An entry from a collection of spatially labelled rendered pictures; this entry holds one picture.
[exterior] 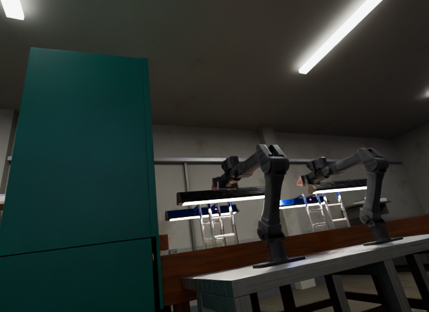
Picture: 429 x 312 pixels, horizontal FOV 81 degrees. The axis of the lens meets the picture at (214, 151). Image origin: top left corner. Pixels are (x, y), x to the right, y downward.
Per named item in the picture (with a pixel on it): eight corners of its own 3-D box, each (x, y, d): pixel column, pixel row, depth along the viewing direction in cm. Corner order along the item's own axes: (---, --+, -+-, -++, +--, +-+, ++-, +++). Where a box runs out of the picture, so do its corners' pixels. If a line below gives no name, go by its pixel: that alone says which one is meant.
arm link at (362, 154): (321, 166, 145) (368, 143, 119) (332, 166, 148) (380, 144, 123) (328, 187, 140) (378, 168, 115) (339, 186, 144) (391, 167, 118)
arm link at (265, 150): (229, 167, 120) (263, 138, 95) (245, 167, 124) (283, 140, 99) (233, 192, 115) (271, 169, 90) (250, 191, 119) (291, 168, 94)
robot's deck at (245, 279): (473, 238, 111) (468, 229, 112) (233, 298, 62) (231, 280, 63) (322, 252, 185) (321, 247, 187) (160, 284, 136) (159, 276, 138)
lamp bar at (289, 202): (330, 201, 245) (327, 194, 248) (275, 207, 225) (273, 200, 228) (324, 203, 252) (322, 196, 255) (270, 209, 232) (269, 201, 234)
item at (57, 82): (159, 235, 103) (148, 58, 139) (-7, 256, 85) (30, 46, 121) (143, 253, 221) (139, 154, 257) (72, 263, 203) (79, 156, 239)
